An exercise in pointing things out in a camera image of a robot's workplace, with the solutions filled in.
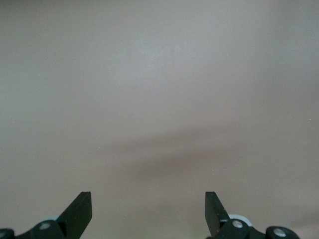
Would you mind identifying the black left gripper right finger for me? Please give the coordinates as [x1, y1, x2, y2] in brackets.
[204, 191, 300, 239]

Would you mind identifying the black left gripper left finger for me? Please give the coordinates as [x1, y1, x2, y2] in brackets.
[0, 191, 93, 239]

